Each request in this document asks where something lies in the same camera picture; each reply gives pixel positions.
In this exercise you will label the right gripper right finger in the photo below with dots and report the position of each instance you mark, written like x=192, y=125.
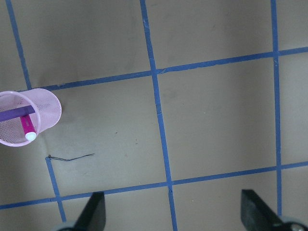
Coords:
x=256, y=215

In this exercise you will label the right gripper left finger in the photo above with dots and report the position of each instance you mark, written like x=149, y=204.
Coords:
x=92, y=217

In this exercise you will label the pink pen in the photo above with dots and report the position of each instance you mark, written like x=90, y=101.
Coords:
x=28, y=128

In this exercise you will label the purple pen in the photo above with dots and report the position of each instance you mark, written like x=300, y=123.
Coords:
x=15, y=113

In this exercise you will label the pink mesh cup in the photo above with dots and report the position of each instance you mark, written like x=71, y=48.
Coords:
x=47, y=108

